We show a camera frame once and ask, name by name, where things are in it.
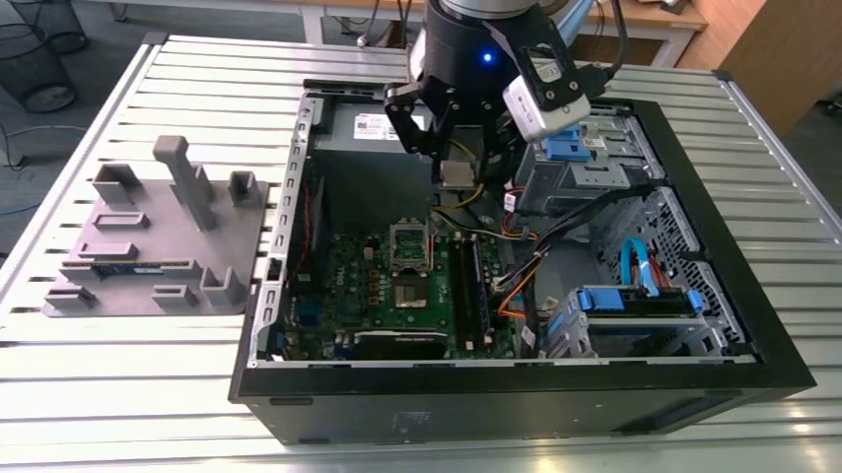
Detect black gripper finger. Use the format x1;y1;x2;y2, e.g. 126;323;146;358
474;98;525;186
384;82;466;184

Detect silver CPU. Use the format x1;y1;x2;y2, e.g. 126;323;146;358
438;159;481;191

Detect metal socket cover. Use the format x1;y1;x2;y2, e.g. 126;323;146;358
389;216;434;272

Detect CPU socket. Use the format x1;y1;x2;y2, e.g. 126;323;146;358
392;274;434;311

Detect grey power supply unit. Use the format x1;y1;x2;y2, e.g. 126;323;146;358
307;104;442;226

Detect grey metal drive cage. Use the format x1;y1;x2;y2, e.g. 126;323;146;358
513;104;668;214

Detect black RAM slot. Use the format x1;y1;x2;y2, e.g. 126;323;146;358
450;235;468;350
462;236;480;349

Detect blue RAM stick white label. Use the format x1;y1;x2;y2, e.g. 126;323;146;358
474;240;496;346

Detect hard disk in blue carrier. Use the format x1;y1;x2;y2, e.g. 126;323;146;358
576;288;704;319

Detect green Dell motherboard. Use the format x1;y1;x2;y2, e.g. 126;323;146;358
282;229;522;362

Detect blue board connector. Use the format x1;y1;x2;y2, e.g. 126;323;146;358
294;301;323;330

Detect grey parts rack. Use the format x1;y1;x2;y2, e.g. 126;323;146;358
41;135;273;319

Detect black graphics card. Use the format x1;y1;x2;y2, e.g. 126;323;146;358
352;328;450;362

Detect silver disk bay cage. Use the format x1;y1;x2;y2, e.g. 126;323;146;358
538;285;756;361

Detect wooden cabinet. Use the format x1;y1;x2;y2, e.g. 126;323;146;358
677;0;842;140

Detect RAM stick gold contacts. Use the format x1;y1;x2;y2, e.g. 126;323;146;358
89;263;170;278

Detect black open PC case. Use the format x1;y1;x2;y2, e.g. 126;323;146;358
227;77;817;447

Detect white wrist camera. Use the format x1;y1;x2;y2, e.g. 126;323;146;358
504;42;593;145

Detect blue drive bay bracket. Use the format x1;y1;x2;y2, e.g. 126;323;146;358
544;125;593;162

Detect yellow power wire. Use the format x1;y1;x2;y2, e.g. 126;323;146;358
436;142;490;212

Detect grey white wire bundle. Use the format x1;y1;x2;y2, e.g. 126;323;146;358
430;206;542;243

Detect black camera cable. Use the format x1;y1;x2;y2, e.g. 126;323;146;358
578;0;628;98

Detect black cable bundle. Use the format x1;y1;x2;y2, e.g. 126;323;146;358
493;186;664;292

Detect white metal desk frame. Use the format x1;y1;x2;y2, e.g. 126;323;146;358
78;0;422;45

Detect wooden desk white frame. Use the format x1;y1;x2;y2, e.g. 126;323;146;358
565;0;710;69

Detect orange SATA wire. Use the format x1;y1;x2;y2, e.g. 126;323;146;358
497;268;552;321

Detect blue SATA wire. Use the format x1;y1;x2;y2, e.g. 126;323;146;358
620;236;664;298

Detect black wire mesh bin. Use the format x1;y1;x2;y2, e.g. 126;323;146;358
0;27;78;114
13;0;91;55

